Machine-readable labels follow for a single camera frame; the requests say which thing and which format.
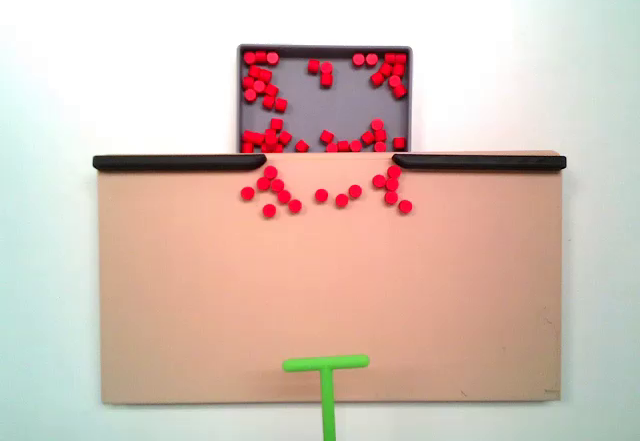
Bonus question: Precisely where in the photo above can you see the green T-shaped pusher tool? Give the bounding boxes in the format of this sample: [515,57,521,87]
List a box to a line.
[282,353,371,441]

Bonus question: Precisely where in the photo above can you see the grey rectangular container tray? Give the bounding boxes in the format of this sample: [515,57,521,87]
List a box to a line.
[236,44,414,155]

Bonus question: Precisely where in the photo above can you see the beige flat board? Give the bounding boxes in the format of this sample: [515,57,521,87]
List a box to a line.
[95,149,564,406]

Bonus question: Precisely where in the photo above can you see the black guide rail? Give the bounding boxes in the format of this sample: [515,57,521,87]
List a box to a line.
[391,153,568,172]
[92,154,268,172]

